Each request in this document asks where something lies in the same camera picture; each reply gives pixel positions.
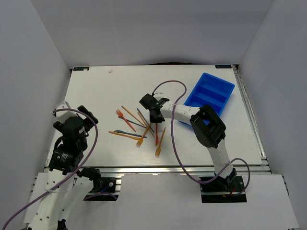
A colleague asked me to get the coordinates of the orange plastic knife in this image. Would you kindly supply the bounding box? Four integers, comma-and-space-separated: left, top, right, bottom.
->
109, 131, 141, 140

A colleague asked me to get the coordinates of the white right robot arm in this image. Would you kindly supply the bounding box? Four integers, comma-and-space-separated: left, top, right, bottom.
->
140, 93, 236, 191

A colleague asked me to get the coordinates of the dark blue chopstick short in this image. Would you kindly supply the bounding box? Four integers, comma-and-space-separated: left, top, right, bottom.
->
136, 108, 154, 133

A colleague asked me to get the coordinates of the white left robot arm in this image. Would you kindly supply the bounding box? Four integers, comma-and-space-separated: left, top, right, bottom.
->
27, 102, 101, 230

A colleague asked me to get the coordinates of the blue divided plastic tray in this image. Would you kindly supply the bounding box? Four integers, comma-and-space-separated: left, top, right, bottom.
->
179, 72, 237, 118

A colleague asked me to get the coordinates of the red-orange plastic fork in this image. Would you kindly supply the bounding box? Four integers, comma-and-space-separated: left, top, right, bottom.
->
116, 109, 136, 132

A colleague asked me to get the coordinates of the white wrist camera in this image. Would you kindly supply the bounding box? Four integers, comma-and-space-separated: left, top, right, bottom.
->
52, 101, 77, 124
153, 92, 164, 101

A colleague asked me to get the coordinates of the dark blue chopstick long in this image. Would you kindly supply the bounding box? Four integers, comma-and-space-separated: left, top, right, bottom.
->
118, 116, 147, 128

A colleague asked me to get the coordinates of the orange chopstick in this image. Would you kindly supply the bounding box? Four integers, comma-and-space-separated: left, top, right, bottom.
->
121, 106, 144, 125
137, 112, 155, 137

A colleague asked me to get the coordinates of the orange chopstick upper left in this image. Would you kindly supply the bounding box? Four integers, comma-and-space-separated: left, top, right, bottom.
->
121, 106, 144, 125

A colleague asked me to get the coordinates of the orange fork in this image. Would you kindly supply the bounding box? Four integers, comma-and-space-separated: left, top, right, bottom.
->
136, 123, 152, 148
155, 128, 166, 158

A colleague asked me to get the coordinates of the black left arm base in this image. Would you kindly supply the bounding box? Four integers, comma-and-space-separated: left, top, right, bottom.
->
78, 168, 118, 201

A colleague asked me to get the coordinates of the dark blue plastic knife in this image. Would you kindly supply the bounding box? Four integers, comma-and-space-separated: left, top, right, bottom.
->
114, 130, 142, 138

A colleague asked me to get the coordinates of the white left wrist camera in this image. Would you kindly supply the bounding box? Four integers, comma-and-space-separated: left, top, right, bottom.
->
52, 101, 77, 124

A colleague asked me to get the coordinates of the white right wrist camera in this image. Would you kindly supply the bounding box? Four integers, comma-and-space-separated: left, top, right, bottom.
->
153, 92, 164, 101

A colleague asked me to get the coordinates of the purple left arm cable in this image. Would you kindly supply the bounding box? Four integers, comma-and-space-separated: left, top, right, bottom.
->
1, 109, 98, 230

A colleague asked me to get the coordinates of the orange chopstick middle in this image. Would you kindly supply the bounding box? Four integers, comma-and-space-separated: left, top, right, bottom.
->
137, 112, 155, 137

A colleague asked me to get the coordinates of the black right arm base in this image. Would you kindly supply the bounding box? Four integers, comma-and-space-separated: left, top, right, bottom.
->
200, 168, 247, 204

